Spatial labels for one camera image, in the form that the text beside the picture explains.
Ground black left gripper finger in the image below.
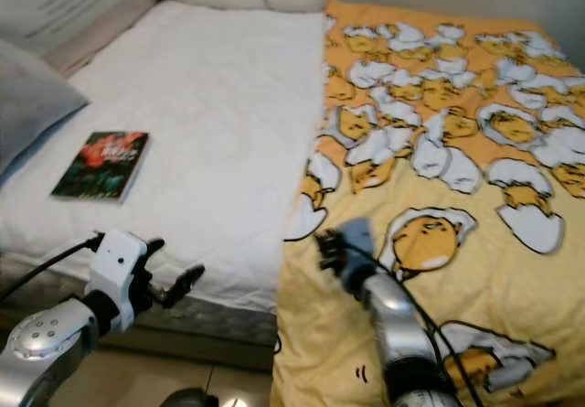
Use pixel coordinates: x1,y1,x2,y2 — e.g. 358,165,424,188
160,262,207,309

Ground dark red cover book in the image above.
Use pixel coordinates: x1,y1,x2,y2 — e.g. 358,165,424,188
50,131,150,202

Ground yellow cartoon egg blanket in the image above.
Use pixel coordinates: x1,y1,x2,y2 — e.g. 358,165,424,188
270,0,585,407

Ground grey rectangular pillow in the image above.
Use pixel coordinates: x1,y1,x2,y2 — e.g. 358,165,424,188
0,41,90,184

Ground beige bed base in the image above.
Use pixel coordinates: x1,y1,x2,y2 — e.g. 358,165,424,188
137,320,275,373

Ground white quilted mattress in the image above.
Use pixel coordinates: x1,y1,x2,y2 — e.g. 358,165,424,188
0,0,330,316

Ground printed grey headboard cushion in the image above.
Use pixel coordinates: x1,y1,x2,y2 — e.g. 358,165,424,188
0,0,158,79

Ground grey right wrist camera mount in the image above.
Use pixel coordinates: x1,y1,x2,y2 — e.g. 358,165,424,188
338,217,376,289

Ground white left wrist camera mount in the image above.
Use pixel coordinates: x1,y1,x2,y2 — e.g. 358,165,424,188
87,230,150,321

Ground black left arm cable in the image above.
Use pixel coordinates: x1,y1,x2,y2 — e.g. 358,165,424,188
0,235,103,300

